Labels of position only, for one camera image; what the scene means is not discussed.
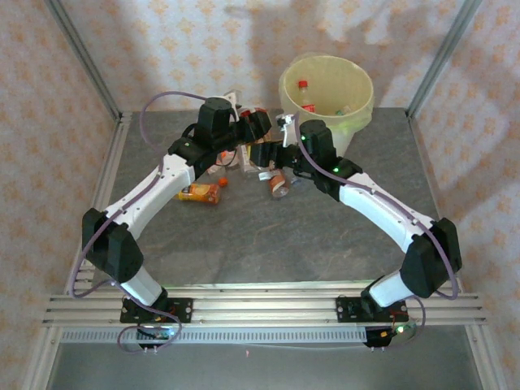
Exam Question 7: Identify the aluminium frame rail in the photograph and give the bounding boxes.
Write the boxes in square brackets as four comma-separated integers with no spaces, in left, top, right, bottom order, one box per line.
[42,284,488,328]

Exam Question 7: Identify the yellow-green bin liner bag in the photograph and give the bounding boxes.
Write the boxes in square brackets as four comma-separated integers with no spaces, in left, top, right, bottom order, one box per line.
[278,51,375,135]

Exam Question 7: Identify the clear square bottle white label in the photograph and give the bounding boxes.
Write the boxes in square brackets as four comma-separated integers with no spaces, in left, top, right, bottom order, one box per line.
[241,144,263,174]

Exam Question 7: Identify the orange juice bottle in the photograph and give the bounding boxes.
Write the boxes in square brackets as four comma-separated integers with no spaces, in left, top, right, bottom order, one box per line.
[177,182,223,207]

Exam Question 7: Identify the red label cola bottle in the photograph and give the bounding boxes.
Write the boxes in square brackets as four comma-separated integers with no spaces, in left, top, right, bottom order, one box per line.
[296,80,318,115]

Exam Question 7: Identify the aluminium side rail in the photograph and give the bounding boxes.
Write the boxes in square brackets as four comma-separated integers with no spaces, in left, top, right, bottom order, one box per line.
[63,111,133,294]

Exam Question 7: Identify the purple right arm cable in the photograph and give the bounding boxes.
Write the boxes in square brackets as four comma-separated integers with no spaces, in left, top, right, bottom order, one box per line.
[294,112,462,338]

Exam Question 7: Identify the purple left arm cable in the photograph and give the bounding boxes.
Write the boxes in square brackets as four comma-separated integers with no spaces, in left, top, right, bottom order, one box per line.
[71,91,209,354]

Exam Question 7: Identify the brown Nescafe coffee bottle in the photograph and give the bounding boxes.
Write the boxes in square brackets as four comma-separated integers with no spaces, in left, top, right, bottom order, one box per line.
[266,167,292,199]

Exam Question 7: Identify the aluminium frame leg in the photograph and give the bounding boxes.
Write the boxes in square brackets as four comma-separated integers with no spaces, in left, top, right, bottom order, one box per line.
[22,324,62,390]
[466,324,509,390]

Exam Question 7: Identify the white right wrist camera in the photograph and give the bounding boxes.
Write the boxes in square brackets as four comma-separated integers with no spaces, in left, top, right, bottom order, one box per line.
[275,113,301,148]

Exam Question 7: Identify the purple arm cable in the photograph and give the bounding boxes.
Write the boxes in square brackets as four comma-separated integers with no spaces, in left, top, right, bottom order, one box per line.
[71,91,209,354]
[294,112,462,338]

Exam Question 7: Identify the small circuit board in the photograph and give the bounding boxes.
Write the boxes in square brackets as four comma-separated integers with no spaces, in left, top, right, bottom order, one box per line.
[363,323,419,350]
[136,324,176,342]

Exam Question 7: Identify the grey slotted cable duct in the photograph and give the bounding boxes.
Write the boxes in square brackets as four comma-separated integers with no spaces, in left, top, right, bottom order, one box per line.
[60,327,369,345]

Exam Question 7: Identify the red and brown label bottle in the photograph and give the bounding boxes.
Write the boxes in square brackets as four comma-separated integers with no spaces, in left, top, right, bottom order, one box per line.
[239,106,269,122]

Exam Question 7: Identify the aluminium frame post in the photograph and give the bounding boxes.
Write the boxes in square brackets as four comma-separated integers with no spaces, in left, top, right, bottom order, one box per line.
[43,0,124,121]
[405,0,484,119]

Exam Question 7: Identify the white plastic bin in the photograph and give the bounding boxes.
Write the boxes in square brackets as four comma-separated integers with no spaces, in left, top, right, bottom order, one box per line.
[279,54,375,159]

